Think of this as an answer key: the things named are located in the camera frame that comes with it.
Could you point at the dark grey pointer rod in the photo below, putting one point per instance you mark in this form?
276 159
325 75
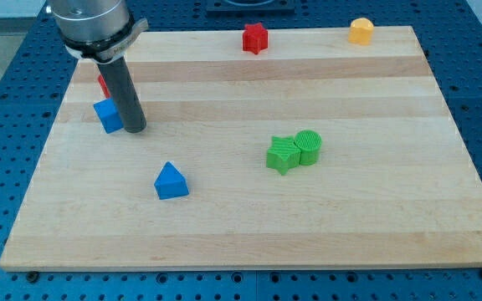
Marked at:
123 92

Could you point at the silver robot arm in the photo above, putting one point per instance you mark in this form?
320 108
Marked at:
102 31

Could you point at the red star block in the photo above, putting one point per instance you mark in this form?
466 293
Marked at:
255 38

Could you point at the green star block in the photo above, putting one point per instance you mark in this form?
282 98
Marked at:
283 154

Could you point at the red block behind rod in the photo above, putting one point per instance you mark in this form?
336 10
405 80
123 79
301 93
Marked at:
103 86

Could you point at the blue cube block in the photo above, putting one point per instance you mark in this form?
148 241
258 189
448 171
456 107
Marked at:
108 115

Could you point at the blue triangle block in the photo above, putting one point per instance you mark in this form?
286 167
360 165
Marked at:
170 183

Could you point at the green cylinder block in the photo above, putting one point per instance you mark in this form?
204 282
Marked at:
309 142

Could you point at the wooden board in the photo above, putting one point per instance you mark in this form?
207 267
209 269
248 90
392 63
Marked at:
394 186

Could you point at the yellow block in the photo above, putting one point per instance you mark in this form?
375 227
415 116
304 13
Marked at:
361 31

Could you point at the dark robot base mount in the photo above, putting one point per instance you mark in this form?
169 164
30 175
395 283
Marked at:
250 6

